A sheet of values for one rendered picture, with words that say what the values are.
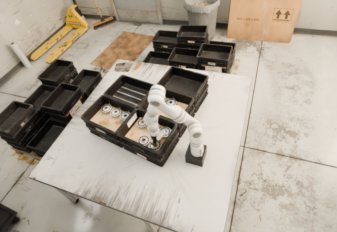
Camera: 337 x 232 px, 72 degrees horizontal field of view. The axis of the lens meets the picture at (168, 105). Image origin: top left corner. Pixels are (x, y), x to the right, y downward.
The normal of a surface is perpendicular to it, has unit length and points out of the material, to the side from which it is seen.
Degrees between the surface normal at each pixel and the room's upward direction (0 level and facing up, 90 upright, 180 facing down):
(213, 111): 0
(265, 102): 0
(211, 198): 0
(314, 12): 90
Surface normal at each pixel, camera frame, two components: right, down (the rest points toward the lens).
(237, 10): -0.36, 0.57
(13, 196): -0.12, -0.66
